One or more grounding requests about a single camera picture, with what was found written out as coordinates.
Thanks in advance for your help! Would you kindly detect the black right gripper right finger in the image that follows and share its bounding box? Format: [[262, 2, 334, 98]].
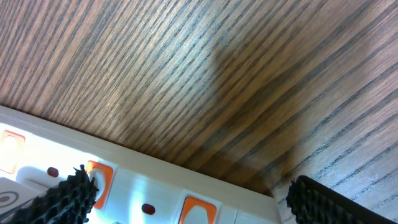
[[286, 175, 394, 224]]

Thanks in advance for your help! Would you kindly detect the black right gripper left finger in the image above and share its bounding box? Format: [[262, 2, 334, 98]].
[[1, 164, 99, 224]]

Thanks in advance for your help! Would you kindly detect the white power strip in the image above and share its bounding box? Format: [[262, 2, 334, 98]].
[[1, 107, 281, 224]]

